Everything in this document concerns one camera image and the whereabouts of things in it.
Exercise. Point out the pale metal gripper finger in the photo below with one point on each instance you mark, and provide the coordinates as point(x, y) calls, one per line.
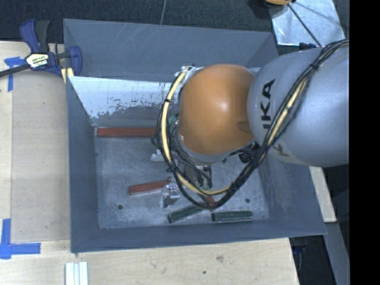
point(157, 156)
point(170, 195)

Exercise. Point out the red-brown flat block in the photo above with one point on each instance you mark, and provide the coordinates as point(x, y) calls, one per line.
point(124, 132)
point(210, 201)
point(147, 187)

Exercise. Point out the dark green flat block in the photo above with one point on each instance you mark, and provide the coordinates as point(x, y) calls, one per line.
point(232, 216)
point(181, 214)

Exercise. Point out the black cylinder on white bracket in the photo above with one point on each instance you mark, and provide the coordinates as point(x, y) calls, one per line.
point(247, 155)

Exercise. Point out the grey metal bin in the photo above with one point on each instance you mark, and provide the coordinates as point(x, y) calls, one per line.
point(133, 171)

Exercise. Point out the pale wood board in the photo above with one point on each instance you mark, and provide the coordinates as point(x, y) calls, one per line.
point(40, 159)

